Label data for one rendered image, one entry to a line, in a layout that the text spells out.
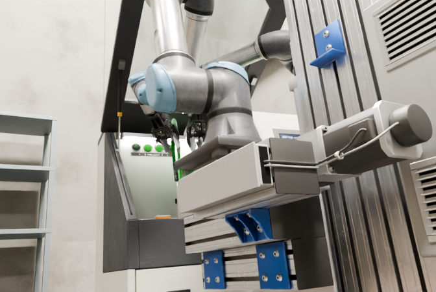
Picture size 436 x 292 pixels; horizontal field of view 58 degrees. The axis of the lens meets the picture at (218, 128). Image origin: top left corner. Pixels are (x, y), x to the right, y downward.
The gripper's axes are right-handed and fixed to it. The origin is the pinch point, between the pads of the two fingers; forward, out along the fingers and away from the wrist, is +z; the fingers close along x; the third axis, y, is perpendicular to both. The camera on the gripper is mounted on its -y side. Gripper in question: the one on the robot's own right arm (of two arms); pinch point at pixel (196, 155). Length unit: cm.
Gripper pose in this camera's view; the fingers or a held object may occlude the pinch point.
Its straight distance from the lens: 176.2
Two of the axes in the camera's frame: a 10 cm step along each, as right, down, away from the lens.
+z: 0.8, 9.4, -3.3
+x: 9.2, 0.6, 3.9
